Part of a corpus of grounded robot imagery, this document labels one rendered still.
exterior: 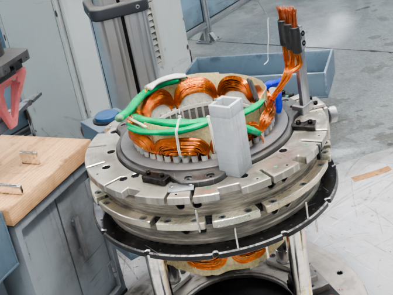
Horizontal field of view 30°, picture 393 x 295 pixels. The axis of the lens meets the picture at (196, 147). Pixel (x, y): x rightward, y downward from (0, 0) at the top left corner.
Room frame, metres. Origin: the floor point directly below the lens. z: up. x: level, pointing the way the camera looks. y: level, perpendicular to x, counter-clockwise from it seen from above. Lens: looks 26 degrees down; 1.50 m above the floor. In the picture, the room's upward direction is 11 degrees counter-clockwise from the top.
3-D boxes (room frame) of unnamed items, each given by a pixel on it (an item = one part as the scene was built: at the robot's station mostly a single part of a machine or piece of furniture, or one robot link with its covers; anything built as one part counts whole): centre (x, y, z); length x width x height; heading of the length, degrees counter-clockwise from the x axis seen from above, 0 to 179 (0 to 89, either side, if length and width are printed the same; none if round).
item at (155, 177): (0.77, 0.05, 1.10); 0.03 x 0.01 x 0.01; 52
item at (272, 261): (0.96, -0.11, 0.81); 0.07 x 0.03 x 0.01; 44
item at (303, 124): (0.83, -0.14, 1.10); 0.03 x 0.02 x 0.01; 72
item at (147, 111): (0.93, 0.04, 1.12); 0.06 x 0.02 x 0.04; 142
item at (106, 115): (1.13, 0.14, 1.04); 0.04 x 0.04 x 0.01
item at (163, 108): (0.93, 0.04, 1.12); 0.05 x 0.01 x 0.02; 142
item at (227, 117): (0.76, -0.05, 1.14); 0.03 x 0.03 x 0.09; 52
